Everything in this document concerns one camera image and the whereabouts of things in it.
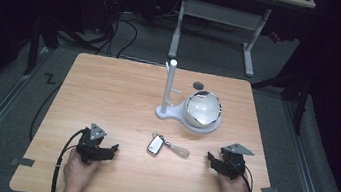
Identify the black metal stand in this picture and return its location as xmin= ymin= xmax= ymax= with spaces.
xmin=245 ymin=51 xmax=317 ymax=137
xmin=21 ymin=14 xmax=63 ymax=80

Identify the white bowl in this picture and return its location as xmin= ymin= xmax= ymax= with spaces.
xmin=179 ymin=87 xmax=225 ymax=132

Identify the grey tape strip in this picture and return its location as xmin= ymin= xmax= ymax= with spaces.
xmin=9 ymin=155 xmax=36 ymax=169
xmin=259 ymin=184 xmax=281 ymax=192

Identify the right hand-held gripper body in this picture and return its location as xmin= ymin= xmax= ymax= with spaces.
xmin=215 ymin=141 xmax=257 ymax=184

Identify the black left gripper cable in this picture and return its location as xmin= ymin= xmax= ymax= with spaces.
xmin=50 ymin=125 xmax=87 ymax=192

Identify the silver car key with ring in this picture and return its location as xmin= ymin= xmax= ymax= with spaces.
xmin=145 ymin=131 xmax=193 ymax=162

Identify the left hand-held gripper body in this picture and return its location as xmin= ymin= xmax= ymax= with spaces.
xmin=73 ymin=121 xmax=110 ymax=168

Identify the white key stand with pole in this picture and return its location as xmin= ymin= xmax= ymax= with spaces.
xmin=152 ymin=56 xmax=230 ymax=137

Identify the dark round table grommet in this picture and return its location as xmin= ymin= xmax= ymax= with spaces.
xmin=192 ymin=81 xmax=206 ymax=92

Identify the black zigzag floor tape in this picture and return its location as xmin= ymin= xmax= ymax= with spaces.
xmin=42 ymin=71 xmax=58 ymax=86

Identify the black floor cable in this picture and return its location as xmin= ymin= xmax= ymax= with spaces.
xmin=28 ymin=79 xmax=64 ymax=145

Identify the person's left hand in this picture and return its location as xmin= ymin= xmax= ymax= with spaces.
xmin=60 ymin=147 xmax=102 ymax=192

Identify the white-framed wooden desk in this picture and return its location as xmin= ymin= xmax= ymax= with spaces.
xmin=166 ymin=0 xmax=317 ymax=86

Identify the black cable bundle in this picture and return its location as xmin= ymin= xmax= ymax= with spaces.
xmin=57 ymin=0 xmax=142 ymax=62

